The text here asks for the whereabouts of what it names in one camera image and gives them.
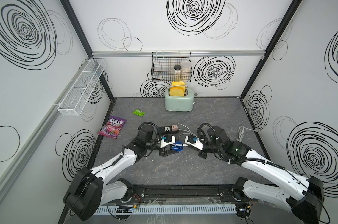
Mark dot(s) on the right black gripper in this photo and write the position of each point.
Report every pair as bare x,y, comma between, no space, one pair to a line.
201,154

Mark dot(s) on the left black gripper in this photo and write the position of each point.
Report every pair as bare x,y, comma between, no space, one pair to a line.
164,153

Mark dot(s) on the blue electric shaver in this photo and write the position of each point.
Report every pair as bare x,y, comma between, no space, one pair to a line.
177,146

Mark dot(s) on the black power strip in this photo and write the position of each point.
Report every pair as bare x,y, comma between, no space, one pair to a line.
166,130

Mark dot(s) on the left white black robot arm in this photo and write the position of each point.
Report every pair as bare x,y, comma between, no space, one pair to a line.
90,188

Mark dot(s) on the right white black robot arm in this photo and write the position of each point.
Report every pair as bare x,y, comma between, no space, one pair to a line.
304,197

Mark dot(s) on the green candy packet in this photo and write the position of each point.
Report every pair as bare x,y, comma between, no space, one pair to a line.
139,113

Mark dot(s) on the mint green toaster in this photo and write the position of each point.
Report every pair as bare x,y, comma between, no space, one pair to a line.
179,104

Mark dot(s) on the purple Fox's candy bag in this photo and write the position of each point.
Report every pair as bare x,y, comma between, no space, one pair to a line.
113,127

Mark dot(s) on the yellow sponge front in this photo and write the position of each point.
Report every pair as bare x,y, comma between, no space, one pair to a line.
177,91

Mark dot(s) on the yellow sponge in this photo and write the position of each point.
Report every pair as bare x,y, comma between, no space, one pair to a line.
180,85
177,91

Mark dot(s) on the yellow sponge back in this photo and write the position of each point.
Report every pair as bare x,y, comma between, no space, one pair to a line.
180,85

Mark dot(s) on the black lid spice jar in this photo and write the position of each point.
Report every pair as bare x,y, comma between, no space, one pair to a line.
177,73

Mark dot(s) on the white lid clear jar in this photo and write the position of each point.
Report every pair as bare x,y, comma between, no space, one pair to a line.
186,71

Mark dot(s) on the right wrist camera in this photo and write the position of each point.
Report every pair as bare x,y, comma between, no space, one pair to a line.
193,141

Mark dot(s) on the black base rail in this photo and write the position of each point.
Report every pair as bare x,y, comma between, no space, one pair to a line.
185,191

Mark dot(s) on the white slotted cable duct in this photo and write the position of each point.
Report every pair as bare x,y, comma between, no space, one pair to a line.
167,209

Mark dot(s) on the black wire basket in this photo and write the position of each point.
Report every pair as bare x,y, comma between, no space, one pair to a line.
163,63

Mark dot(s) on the white wire wall shelf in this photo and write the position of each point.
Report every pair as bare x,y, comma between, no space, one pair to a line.
78,96

